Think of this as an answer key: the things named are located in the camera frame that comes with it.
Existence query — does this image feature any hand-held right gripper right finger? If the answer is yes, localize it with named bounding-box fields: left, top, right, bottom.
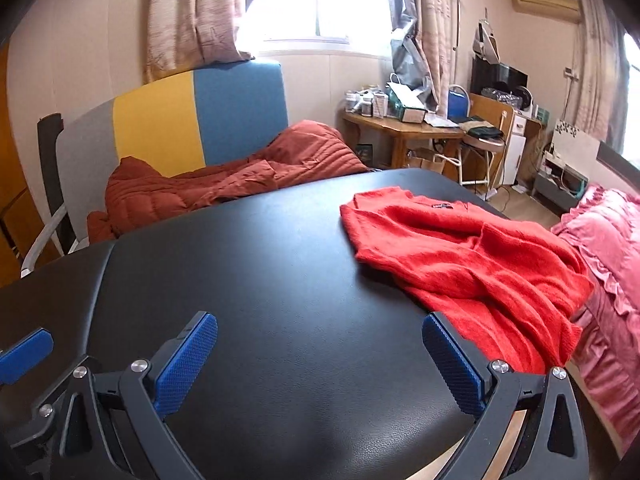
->
left=422, top=311, right=588, bottom=480

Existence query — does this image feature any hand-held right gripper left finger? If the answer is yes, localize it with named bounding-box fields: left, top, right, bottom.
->
left=50, top=311, right=219, bottom=480

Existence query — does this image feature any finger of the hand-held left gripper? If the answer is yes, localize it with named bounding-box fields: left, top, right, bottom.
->
left=0, top=328, right=58, bottom=466

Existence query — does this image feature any red knit sweater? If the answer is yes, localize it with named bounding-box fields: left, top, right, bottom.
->
left=340, top=186, right=596, bottom=375

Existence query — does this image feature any rust brown quilted jacket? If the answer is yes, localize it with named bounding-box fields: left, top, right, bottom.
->
left=87, top=120, right=373, bottom=246

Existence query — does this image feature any orange wooden wardrobe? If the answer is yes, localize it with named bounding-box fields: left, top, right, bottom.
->
left=0, top=45, right=46, bottom=271

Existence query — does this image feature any pink ruffled bedspread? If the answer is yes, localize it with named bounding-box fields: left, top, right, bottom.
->
left=552, top=185, right=640, bottom=456

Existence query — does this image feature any grey bedside table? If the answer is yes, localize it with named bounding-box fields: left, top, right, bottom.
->
left=532, top=155, right=588, bottom=211

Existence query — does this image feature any white cabinet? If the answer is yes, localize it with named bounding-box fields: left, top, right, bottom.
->
left=502, top=110, right=528, bottom=186

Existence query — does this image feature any grey yellow blue chair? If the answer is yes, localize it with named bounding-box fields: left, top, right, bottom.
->
left=20, top=58, right=291, bottom=281

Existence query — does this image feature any black bag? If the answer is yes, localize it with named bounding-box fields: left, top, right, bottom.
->
left=462, top=122, right=503, bottom=141

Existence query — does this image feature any white board with leaf print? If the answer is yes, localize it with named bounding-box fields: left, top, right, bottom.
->
left=550, top=119, right=601, bottom=171

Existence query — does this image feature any wooden side desk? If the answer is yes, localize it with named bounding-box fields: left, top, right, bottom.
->
left=470, top=92, right=546, bottom=186

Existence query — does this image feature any dark wooden headboard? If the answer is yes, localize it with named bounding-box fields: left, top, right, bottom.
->
left=597, top=142, right=640, bottom=186

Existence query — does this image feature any stool with blue backrest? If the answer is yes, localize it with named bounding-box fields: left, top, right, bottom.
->
left=447, top=85, right=506, bottom=192

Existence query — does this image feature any group of small bottles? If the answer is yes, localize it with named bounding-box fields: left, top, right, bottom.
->
left=345, top=87, right=388, bottom=118

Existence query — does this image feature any white paper bag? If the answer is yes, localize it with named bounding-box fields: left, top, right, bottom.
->
left=385, top=74, right=426, bottom=111

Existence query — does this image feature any black monitor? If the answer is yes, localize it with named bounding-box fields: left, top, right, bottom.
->
left=472, top=57, right=528, bottom=98

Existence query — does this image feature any grey plastic bag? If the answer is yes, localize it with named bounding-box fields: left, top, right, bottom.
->
left=392, top=25, right=432, bottom=106

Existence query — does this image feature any beige patterned curtain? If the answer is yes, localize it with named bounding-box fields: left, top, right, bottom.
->
left=387, top=0, right=453, bottom=111
left=144, top=0, right=256, bottom=83
left=570, top=0, right=626, bottom=156

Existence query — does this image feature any white metal stand pole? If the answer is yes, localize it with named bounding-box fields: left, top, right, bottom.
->
left=450, top=0, right=481, bottom=91

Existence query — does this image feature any beige air conditioner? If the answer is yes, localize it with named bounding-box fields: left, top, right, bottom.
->
left=511, top=0, right=583, bottom=23

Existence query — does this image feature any bright window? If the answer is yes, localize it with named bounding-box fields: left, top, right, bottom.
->
left=235, top=0, right=396, bottom=56

